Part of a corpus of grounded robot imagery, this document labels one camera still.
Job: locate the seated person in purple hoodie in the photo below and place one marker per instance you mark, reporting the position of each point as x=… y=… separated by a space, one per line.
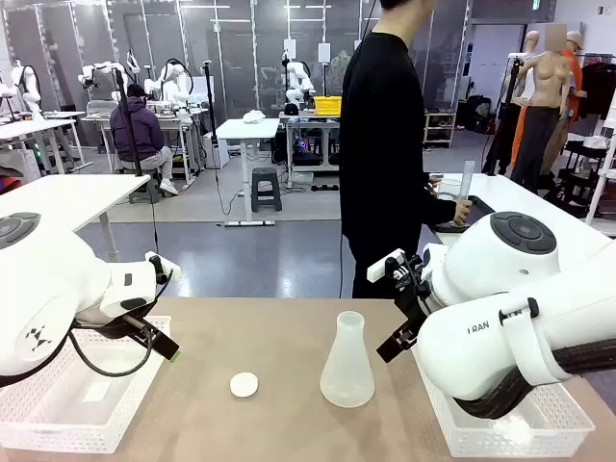
x=137 y=130

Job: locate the white crumpled cloth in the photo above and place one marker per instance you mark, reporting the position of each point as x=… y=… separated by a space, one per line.
x=253 y=116

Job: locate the person's left hand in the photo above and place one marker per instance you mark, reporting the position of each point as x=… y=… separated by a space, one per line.
x=435 y=184

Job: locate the person in black sweater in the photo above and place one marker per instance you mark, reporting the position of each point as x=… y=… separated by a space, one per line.
x=380 y=144

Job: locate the white shoe rack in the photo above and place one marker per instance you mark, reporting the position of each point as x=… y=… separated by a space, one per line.
x=440 y=130

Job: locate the person's right hand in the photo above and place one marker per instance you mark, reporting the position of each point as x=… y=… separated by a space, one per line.
x=464 y=212

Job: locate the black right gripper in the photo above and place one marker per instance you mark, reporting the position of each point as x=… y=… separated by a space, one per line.
x=414 y=308

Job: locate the beige bare mannequin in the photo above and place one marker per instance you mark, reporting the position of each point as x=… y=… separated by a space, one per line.
x=548 y=86

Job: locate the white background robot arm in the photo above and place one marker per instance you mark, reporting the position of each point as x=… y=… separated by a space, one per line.
x=171 y=82
x=297 y=79
x=103 y=69
x=30 y=86

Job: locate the person's right forearm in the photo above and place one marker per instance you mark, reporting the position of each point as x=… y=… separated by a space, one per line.
x=440 y=208

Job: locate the yellow plastic crate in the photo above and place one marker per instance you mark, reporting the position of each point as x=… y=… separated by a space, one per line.
x=328 y=104

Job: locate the white perforated plastic basket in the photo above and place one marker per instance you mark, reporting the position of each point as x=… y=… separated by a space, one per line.
x=110 y=414
x=505 y=440

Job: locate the clear plastic measuring cylinder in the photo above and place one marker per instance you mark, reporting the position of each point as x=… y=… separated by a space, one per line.
x=468 y=183

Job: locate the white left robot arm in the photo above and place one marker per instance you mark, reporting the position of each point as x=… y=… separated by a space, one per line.
x=43 y=298

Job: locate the grey plastic stool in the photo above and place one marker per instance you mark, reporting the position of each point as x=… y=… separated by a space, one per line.
x=266 y=187

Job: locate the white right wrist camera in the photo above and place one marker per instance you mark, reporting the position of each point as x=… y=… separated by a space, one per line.
x=385 y=265

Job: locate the white computer tower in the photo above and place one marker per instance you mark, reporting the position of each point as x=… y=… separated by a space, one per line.
x=216 y=151

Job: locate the mannequin in orange clothes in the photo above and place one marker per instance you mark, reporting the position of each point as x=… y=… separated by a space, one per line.
x=575 y=48

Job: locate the black tripod pole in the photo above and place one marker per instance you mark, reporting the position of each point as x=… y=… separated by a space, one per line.
x=126 y=120
x=505 y=110
x=210 y=101

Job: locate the black plastic tray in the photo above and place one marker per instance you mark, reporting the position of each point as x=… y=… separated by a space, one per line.
x=481 y=209

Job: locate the white mannequin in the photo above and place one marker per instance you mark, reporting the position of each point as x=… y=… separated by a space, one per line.
x=531 y=45

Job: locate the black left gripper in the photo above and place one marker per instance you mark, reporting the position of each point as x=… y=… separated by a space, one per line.
x=115 y=328

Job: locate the black hanging garment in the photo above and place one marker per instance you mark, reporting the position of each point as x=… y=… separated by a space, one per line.
x=597 y=91

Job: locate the white round flask stopper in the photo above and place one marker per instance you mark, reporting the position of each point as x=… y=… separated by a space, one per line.
x=244 y=385

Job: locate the white standing desk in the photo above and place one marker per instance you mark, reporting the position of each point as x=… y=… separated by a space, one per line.
x=248 y=129

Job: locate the translucent plastic conical flask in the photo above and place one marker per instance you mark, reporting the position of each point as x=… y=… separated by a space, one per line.
x=347 y=375

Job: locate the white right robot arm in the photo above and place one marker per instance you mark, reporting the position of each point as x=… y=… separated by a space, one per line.
x=495 y=269

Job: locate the white floor power strip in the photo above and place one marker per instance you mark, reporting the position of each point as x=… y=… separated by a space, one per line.
x=250 y=223

